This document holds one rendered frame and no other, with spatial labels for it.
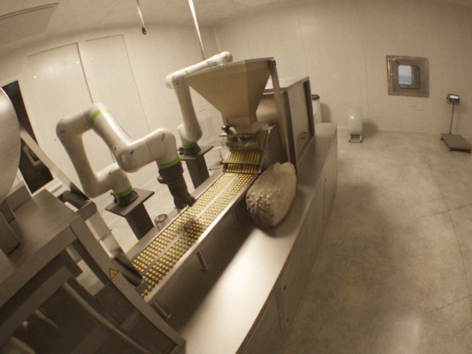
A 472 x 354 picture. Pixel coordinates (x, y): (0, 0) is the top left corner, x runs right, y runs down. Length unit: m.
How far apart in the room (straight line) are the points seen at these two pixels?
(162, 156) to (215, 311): 0.58
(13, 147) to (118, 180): 0.91
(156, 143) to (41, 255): 0.53
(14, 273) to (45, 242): 0.08
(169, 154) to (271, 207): 0.47
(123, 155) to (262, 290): 0.66
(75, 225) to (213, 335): 0.54
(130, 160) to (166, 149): 0.14
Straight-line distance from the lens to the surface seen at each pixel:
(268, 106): 1.36
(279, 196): 0.97
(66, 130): 1.09
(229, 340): 0.75
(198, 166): 1.80
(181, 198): 0.90
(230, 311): 0.79
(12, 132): 0.51
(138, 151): 0.75
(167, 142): 0.79
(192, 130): 1.56
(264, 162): 1.19
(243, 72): 0.97
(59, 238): 0.42
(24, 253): 0.46
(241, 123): 1.18
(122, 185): 1.34
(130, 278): 0.72
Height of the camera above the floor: 1.49
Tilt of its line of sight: 27 degrees down
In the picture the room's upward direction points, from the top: 13 degrees counter-clockwise
